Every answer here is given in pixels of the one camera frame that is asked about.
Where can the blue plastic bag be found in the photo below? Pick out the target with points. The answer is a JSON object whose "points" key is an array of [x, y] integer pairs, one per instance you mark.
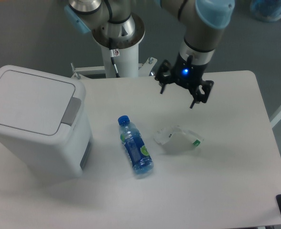
{"points": [[266, 10]]}

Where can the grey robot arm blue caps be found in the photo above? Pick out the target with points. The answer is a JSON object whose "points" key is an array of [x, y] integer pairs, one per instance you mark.
{"points": [[205, 22]]}

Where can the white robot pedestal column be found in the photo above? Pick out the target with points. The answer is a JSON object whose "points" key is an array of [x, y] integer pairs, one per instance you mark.
{"points": [[115, 28]]}

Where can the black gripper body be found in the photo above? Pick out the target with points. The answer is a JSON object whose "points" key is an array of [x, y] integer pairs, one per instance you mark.
{"points": [[186, 74]]}

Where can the blue plastic water bottle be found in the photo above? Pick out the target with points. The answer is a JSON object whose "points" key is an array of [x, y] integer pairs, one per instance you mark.
{"points": [[136, 150]]}

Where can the white push-lid trash can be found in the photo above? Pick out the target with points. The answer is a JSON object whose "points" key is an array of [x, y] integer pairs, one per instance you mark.
{"points": [[43, 120]]}

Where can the crumpled white paper wrapper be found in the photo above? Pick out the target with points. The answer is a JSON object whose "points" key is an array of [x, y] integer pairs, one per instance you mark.
{"points": [[174, 133]]}

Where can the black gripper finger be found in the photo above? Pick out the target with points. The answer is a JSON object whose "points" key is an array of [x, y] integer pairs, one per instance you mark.
{"points": [[164, 75], [200, 91]]}

